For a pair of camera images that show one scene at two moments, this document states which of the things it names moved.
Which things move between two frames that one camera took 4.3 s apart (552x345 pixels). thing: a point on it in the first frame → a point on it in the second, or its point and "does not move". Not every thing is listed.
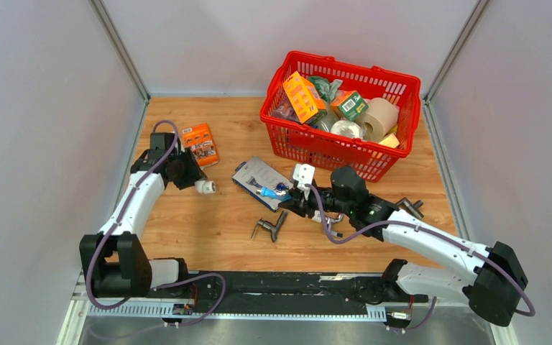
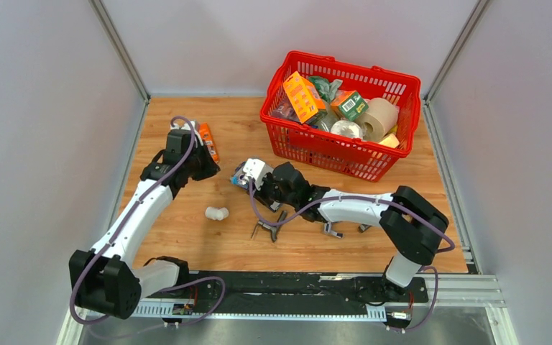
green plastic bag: (326, 89) does not move
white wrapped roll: (346, 128) does not move
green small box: (350, 104) does not move
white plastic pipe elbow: (207, 187) → (216, 213)
